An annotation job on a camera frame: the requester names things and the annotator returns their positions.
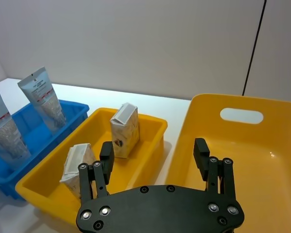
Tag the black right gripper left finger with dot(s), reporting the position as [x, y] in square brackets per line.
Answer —
[106, 155]

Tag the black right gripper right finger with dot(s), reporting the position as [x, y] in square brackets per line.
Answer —
[200, 155]

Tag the cream drink carton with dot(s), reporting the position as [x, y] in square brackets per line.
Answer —
[75, 162]
[126, 131]

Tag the small yellow plastic bin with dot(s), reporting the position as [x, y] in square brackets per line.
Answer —
[145, 126]

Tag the blue plastic bin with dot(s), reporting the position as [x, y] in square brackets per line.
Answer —
[38, 143]

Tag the silver grey cosmetic tube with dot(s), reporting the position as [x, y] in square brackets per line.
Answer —
[4, 136]
[42, 97]

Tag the thin black vertical strip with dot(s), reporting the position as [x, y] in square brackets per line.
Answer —
[254, 46]

